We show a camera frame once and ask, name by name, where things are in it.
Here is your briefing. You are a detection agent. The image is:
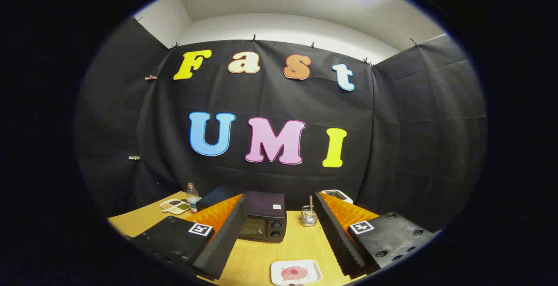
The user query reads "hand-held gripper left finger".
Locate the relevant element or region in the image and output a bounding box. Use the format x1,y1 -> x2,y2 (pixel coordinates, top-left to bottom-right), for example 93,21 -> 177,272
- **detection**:
131,194 -> 249,280

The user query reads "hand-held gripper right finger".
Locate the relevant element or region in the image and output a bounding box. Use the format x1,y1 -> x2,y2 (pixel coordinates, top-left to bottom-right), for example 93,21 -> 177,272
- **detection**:
315,191 -> 436,278

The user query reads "white square plate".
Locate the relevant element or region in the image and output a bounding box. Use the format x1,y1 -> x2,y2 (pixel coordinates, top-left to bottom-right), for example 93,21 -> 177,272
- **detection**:
271,259 -> 323,286

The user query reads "black toaster oven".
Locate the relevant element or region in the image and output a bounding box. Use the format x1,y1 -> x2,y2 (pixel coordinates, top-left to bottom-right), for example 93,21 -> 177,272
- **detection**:
196,187 -> 287,243

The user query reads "pink meat slice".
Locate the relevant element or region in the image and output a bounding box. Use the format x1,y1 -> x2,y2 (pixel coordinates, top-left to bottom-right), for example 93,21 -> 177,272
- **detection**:
281,267 -> 308,281

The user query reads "white pop-up toaster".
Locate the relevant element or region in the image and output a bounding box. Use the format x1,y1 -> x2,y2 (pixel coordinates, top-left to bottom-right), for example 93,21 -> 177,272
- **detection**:
320,189 -> 354,204

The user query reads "clear plastic water bottle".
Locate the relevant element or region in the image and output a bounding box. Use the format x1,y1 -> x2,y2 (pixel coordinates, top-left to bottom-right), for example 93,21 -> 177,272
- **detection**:
187,183 -> 200,213

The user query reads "white divided seed tray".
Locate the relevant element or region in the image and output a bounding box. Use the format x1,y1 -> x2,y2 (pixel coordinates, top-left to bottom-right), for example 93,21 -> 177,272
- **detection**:
160,198 -> 191,215

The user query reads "small wire basket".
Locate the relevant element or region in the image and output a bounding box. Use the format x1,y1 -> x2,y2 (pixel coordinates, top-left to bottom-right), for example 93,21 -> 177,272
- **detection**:
300,196 -> 318,227

